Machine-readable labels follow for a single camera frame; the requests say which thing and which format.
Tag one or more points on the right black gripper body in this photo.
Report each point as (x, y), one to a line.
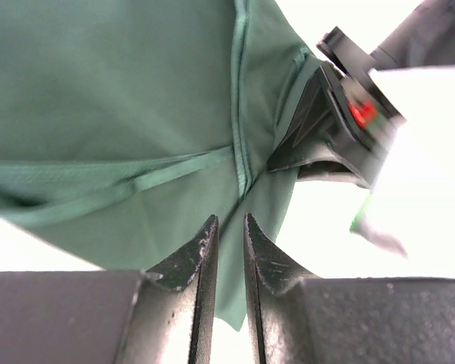
(376, 119)

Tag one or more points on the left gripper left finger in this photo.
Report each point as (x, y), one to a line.
(161, 315)

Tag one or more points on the dark green cloth napkin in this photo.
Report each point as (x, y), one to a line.
(125, 124)

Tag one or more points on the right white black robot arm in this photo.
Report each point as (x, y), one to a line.
(425, 38)

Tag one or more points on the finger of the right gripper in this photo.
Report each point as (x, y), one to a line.
(319, 126)

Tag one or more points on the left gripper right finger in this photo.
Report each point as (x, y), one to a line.
(295, 316)

